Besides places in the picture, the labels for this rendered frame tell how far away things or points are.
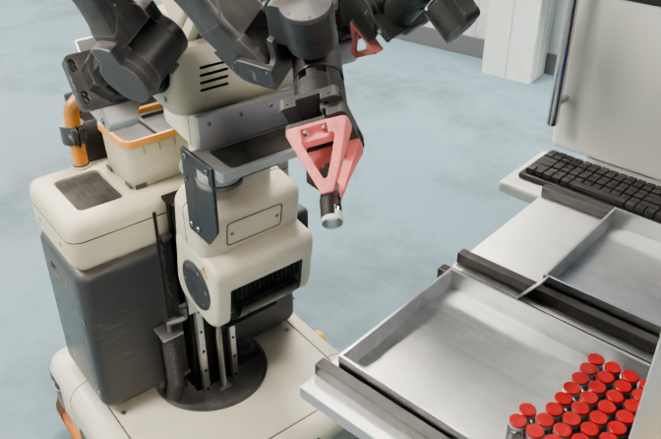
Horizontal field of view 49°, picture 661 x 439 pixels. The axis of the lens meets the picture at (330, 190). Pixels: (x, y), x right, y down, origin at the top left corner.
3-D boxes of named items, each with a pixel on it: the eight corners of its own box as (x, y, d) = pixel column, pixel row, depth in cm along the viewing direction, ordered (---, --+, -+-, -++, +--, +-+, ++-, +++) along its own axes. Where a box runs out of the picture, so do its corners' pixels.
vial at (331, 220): (335, 216, 71) (332, 179, 73) (317, 223, 72) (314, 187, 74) (347, 224, 72) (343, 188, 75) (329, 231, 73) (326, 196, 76)
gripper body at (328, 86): (278, 114, 75) (274, 61, 79) (312, 165, 83) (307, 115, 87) (338, 96, 73) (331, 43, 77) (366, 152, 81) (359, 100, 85)
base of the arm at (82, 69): (135, 42, 114) (59, 59, 107) (150, 22, 107) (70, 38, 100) (155, 94, 114) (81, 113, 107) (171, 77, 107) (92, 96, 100)
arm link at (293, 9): (270, 28, 90) (235, 78, 86) (251, -47, 80) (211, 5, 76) (358, 53, 86) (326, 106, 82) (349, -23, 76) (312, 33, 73)
